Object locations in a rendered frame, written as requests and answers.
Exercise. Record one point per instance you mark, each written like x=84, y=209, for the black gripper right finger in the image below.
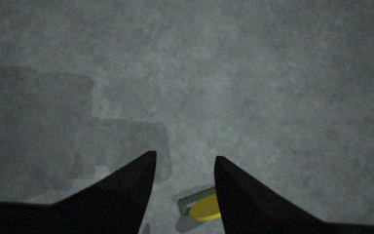
x=247, y=206

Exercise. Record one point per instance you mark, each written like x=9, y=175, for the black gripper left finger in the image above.
x=113, y=205

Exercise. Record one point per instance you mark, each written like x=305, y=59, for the gold coin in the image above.
x=205, y=209

